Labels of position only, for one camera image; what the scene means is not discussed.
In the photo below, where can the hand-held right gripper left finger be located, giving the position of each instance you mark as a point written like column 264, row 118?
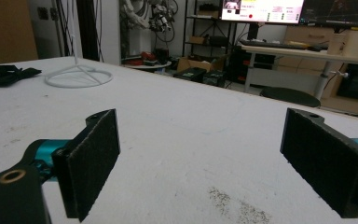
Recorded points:
column 87, row 168

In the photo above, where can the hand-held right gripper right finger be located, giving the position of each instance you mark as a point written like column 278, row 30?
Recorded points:
column 323, row 161

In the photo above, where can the dark cloth garment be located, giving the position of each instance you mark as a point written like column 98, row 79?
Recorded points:
column 9, row 76

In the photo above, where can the black round stool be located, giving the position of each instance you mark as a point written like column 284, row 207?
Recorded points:
column 289, row 96

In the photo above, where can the white standing desk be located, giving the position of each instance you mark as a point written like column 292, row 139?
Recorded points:
column 292, row 53

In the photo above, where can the small round white table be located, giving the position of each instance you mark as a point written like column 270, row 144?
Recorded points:
column 149, row 66

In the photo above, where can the black computer tower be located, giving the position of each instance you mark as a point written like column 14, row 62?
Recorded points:
column 239, row 67

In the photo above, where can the red tool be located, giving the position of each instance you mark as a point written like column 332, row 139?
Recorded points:
column 148, row 56

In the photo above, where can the black keyboard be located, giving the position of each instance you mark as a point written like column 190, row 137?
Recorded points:
column 270, row 44

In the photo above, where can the black equipment case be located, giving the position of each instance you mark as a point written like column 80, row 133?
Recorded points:
column 189, row 74
column 214, row 78

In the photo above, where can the dark computer monitor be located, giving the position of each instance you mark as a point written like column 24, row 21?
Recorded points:
column 338, row 12

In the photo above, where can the open cardboard box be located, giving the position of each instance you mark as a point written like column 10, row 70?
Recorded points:
column 195, row 64

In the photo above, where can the brown wooden board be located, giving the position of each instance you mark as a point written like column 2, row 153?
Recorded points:
column 6, row 31

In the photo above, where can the bright computer monitor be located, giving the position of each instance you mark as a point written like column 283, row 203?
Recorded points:
column 270, row 11

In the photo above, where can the small cardboard box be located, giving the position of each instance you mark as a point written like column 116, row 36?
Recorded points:
column 196, row 40

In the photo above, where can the black metal shelf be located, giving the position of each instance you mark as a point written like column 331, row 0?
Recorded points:
column 185, row 28

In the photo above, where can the black post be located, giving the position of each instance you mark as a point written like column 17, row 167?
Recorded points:
column 87, row 31

